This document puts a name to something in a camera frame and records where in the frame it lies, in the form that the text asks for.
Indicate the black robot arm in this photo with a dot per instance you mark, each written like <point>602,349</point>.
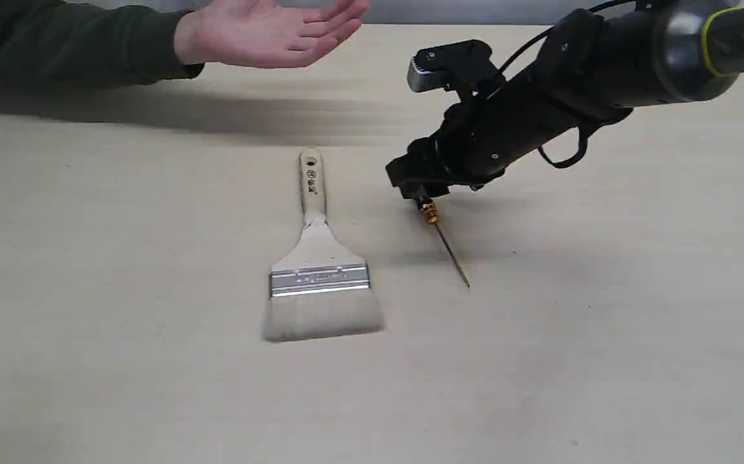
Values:
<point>585,72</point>

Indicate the black gold precision screwdriver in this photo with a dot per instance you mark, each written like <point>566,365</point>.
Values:
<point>431,215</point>

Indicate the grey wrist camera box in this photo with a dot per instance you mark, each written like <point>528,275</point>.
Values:
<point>464,66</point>

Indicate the dark green sleeved forearm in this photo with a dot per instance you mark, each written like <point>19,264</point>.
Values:
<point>86,46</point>

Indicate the person's open bare hand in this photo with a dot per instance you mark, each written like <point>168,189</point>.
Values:
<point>264,34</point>

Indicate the wide white bristle paintbrush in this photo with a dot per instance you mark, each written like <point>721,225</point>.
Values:
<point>320,289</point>

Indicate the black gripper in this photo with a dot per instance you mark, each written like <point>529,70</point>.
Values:
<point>477,140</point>

